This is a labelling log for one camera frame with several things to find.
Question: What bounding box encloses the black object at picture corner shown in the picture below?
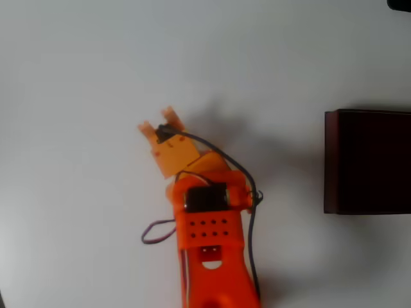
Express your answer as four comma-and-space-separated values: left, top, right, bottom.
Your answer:
387, 0, 411, 13

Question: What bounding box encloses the dark purple servo cable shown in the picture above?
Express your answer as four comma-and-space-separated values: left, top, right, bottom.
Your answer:
165, 126, 265, 302

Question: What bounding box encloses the purple looped cable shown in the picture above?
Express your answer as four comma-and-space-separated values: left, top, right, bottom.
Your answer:
141, 219, 178, 245

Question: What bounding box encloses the dark maroon box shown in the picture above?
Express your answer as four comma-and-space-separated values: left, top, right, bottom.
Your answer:
323, 108, 411, 216

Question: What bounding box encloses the thin dark wire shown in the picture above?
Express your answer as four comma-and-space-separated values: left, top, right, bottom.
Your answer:
175, 171, 214, 187

